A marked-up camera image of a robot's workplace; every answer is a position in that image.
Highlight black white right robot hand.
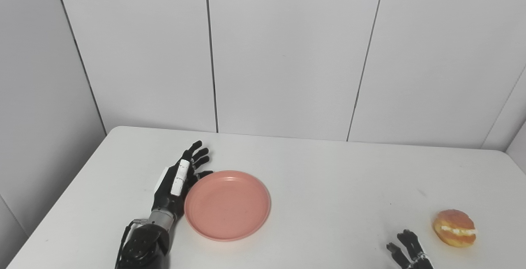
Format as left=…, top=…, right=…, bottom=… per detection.
left=386, top=230, right=434, bottom=269

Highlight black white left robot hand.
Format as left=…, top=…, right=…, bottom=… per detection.
left=151, top=140, right=214, bottom=220

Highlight cream puff pastry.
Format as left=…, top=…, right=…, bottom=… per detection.
left=433, top=209, right=477, bottom=248

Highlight pink round plate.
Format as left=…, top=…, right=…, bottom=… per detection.
left=184, top=170, right=272, bottom=242

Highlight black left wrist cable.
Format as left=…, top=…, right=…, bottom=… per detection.
left=115, top=219, right=145, bottom=269

